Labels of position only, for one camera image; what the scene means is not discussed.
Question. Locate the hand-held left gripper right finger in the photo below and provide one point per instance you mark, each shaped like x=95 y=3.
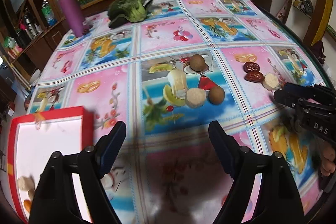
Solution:
x=223 y=150

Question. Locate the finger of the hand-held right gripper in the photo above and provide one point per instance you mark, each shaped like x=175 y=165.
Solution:
x=302 y=88
x=283 y=98

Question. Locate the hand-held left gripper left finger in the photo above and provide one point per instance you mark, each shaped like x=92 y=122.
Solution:
x=113 y=145

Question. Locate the brown longan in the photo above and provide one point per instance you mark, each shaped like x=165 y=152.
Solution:
x=197 y=61
x=216 y=95

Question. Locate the red cardboard box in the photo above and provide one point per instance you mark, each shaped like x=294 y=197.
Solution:
x=52 y=134

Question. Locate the orange tangerine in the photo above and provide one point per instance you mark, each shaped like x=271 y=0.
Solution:
x=27 y=204

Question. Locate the person's right hand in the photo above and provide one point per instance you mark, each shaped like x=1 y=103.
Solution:
x=328 y=163

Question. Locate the printed pink blue tablecloth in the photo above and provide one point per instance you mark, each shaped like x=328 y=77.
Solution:
x=236 y=113

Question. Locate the dark red cloth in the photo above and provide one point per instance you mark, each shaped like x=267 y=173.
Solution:
x=318 y=52

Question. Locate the dark tools on shelf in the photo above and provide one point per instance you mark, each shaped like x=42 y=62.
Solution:
x=304 y=3

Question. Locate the white bucket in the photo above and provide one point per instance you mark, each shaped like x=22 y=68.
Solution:
x=35 y=77

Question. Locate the green leafy vegetable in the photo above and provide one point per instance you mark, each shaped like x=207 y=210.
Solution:
x=131 y=7

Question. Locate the black flask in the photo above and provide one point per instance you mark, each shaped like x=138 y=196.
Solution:
x=19 y=36

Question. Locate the purple flask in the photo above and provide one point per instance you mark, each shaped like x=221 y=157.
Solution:
x=69 y=7

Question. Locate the green plastic bottle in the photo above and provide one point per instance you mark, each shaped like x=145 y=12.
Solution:
x=48 y=14

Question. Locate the green bag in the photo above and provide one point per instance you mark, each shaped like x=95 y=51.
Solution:
x=8 y=42

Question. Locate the black steel thermos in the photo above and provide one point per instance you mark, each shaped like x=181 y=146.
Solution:
x=27 y=23

